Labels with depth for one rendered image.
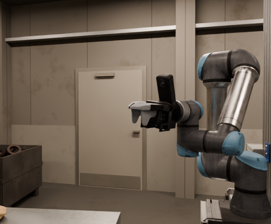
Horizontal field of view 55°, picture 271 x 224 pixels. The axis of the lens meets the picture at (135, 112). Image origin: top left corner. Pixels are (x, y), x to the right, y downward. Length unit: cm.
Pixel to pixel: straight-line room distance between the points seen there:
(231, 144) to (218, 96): 34
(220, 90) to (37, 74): 460
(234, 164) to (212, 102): 26
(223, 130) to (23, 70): 503
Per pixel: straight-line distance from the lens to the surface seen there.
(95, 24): 502
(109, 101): 465
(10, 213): 115
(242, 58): 107
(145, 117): 68
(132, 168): 465
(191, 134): 88
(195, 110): 89
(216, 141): 84
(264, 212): 113
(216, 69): 111
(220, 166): 112
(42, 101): 532
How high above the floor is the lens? 145
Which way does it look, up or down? 1 degrees down
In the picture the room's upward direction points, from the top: straight up
